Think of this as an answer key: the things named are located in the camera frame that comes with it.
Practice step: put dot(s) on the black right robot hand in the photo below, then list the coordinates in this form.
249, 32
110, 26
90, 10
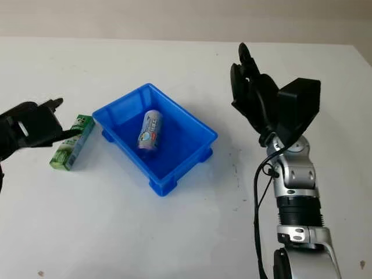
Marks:
255, 98

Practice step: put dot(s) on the blue plastic tray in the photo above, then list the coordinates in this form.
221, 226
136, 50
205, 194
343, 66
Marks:
180, 157

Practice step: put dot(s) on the green printed carton box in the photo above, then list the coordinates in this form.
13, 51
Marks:
75, 148

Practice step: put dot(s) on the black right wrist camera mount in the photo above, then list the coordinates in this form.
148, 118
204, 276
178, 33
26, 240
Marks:
299, 110

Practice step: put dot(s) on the silver cylindrical can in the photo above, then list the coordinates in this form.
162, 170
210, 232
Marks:
150, 133

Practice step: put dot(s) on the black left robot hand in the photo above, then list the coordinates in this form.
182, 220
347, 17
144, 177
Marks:
32, 128

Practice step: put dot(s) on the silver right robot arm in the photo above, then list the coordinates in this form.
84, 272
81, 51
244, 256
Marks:
299, 203

